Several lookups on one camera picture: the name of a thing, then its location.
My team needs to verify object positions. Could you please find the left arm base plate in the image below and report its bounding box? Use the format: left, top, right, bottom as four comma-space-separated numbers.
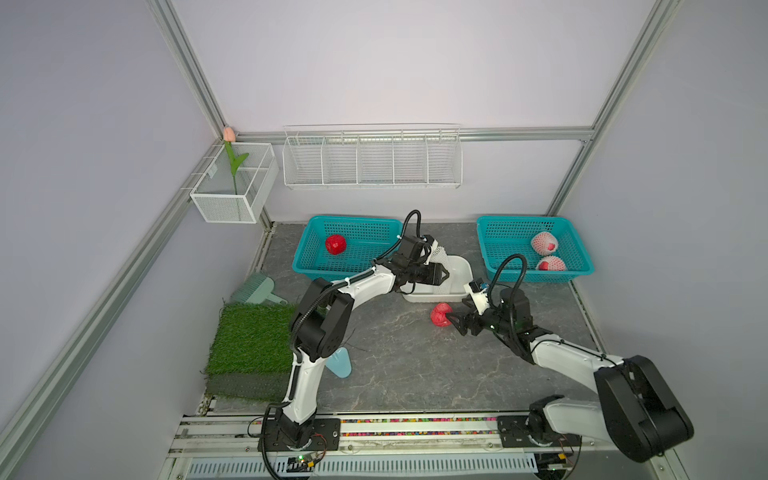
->
259, 418, 341, 452

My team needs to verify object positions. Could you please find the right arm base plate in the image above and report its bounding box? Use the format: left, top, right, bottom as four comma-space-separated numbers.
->
497, 411, 581, 448

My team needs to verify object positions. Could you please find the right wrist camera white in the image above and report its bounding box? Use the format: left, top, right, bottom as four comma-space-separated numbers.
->
465, 279, 490, 315

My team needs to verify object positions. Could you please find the white wire basket small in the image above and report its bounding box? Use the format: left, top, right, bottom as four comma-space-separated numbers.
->
190, 142, 279, 224

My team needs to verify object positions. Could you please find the teal plastic basket right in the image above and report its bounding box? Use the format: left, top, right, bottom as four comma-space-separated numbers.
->
476, 216, 595, 283

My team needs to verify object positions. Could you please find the white slotted cable duct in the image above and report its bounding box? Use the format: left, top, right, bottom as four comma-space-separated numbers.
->
186, 453, 539, 479

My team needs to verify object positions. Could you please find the green artificial grass mat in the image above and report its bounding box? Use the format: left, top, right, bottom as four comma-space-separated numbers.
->
204, 303, 295, 402

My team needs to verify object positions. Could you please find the aluminium frame bar back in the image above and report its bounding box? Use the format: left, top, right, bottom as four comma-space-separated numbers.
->
237, 123, 595, 144

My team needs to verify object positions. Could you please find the aluminium frame post right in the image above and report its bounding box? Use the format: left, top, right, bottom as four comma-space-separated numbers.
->
546, 0, 683, 216

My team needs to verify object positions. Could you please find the teal plastic basket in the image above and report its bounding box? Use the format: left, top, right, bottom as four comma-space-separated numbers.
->
292, 216, 402, 281
476, 216, 595, 283

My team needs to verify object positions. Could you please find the aluminium frame bar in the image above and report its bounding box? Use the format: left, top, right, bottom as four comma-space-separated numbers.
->
237, 123, 595, 144
0, 140, 226, 463

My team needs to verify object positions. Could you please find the aluminium frame post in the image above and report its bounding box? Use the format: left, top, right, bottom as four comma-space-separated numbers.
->
546, 0, 683, 216
146, 0, 227, 139

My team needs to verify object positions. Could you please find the artificial pink tulip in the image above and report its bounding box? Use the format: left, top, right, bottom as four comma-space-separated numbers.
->
222, 126, 249, 195

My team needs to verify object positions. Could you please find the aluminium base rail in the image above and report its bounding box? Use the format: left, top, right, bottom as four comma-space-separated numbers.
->
169, 402, 619, 457

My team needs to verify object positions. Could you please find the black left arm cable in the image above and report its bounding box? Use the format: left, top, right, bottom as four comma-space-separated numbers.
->
374, 209, 422, 262

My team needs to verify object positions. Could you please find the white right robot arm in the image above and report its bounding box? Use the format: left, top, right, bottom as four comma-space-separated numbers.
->
446, 288, 695, 463

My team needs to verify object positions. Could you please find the teal plastic basket left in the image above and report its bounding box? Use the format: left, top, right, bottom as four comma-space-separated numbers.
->
292, 216, 402, 281

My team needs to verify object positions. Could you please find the aluminium frame bar left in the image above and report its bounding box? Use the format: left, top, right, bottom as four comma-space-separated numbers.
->
0, 140, 226, 463

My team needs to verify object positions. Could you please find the aluminium frame post left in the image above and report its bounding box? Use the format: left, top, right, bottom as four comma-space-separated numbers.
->
146, 0, 227, 139

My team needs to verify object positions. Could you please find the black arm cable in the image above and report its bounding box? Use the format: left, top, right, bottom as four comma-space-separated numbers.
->
487, 253, 529, 307
374, 209, 422, 262

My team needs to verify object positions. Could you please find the white plastic tub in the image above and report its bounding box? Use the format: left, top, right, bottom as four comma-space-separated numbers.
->
402, 255, 473, 304

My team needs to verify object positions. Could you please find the light blue plastic trowel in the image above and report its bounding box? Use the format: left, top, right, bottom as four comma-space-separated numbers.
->
325, 347, 352, 379

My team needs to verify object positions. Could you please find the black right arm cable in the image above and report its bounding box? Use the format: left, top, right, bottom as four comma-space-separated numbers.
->
487, 253, 529, 307

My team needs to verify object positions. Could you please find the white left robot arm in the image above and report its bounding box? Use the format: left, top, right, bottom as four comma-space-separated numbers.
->
264, 234, 450, 449

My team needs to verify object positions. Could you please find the pale green brush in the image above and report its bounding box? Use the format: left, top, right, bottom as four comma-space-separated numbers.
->
230, 272, 288, 305

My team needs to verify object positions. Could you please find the white wire shelf long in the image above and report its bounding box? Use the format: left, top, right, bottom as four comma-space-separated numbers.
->
282, 123, 463, 189

